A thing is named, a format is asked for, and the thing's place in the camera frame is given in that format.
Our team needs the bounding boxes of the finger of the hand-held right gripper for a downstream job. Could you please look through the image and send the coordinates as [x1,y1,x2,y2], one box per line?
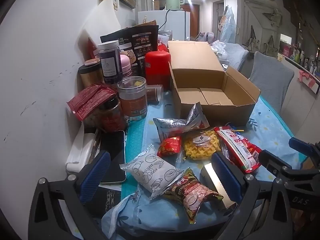
[259,149,320,180]
[289,137,320,170]

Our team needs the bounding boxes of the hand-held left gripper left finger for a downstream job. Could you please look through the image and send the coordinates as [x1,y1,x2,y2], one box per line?
[28,151,112,240]

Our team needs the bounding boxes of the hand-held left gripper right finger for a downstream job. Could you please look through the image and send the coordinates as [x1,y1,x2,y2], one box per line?
[212,152,293,240]

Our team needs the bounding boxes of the silver metal box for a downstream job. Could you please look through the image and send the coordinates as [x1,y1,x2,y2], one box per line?
[200,164,238,210]

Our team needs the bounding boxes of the red white snack packet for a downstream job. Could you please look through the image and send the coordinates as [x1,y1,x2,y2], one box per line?
[215,126,263,174]

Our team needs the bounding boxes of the brown cereal packet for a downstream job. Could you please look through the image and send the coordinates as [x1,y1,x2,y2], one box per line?
[162,167,224,224]

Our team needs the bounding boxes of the yellow waffle packet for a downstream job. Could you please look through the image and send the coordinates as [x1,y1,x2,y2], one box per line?
[176,129,222,163]

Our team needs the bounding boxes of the white croissant print packet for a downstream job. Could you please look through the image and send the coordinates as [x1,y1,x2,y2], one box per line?
[120,144,184,200]

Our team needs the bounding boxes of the small red candy packet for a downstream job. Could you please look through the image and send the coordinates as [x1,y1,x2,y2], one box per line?
[157,136,183,158]

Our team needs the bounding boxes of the silver foil snack packet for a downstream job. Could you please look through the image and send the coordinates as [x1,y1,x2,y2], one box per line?
[153,102,210,143]

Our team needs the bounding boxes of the brown cardboard box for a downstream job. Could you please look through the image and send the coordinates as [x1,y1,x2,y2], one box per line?
[167,40,261,127]

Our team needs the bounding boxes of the black phone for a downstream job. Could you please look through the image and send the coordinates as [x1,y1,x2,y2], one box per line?
[99,130,127,184]

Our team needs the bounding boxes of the black printed box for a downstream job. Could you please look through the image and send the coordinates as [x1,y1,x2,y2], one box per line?
[86,184,123,217]

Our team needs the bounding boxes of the white tissue pack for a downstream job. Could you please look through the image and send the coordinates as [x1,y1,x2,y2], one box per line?
[66,122,100,173]

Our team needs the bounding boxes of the white counter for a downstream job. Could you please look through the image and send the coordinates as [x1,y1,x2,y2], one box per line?
[275,55,320,155]

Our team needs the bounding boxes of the teal table mat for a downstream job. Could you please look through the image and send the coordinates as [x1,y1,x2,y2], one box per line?
[124,90,175,195]

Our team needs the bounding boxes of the glass jar red contents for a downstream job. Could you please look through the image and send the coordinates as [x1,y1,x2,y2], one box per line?
[84,97,128,132]

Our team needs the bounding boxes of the pink ribbon bow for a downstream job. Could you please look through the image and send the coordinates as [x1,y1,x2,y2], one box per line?
[299,70,320,94]

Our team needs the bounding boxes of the grey covered chair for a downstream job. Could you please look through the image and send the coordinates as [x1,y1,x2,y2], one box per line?
[249,51,295,115]

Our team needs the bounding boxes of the dark red packet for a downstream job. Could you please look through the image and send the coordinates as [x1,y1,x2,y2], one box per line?
[67,84,118,121]

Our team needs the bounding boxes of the clear jar brown label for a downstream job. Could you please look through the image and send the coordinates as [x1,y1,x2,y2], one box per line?
[117,76,148,121]

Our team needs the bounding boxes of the row of bottles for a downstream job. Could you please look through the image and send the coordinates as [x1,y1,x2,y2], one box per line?
[280,42,320,78]

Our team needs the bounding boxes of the small brown jar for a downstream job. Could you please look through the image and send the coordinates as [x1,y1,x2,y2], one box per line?
[146,85,164,103]

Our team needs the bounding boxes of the brown jar black lid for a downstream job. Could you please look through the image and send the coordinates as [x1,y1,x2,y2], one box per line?
[78,59,104,88]

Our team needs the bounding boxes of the canvas tote bag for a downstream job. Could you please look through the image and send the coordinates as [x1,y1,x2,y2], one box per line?
[244,26,258,50]
[265,35,279,57]

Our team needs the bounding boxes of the purple label jar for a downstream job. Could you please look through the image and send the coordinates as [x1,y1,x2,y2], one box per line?
[97,40,123,84]

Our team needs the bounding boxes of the pink bottle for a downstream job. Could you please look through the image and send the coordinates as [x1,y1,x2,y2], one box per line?
[119,54,134,79]

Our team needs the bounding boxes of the red canister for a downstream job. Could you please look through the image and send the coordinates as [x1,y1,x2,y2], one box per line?
[145,51,172,87]

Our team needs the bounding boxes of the crumpled clear plastic bag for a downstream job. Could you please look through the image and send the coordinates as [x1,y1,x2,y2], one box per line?
[211,40,227,55]

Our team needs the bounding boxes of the black printed bag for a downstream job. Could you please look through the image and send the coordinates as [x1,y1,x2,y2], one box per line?
[100,25,159,78]

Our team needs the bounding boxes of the patterned backpack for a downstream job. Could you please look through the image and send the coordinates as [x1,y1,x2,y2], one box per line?
[195,32,215,43]

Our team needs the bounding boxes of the hanging clear plastic bag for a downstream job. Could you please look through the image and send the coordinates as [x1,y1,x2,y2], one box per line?
[217,5,237,43]

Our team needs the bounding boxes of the red bag white script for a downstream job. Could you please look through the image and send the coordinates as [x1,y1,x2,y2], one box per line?
[157,41,170,53]

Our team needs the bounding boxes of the white foam board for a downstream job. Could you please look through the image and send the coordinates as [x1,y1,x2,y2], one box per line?
[77,0,127,55]

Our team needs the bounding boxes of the brown door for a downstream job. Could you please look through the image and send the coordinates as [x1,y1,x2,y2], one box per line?
[180,4,200,38]

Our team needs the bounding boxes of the white fridge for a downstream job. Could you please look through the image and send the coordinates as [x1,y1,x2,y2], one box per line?
[138,10,190,41]

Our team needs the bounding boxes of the green kettle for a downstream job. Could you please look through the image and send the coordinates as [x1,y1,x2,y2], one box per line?
[165,0,186,11]

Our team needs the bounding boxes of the star wall decoration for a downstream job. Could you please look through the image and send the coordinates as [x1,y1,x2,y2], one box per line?
[262,9,284,27]

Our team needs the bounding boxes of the black kettle cable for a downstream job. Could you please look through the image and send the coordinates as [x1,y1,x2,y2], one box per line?
[159,9,171,29]

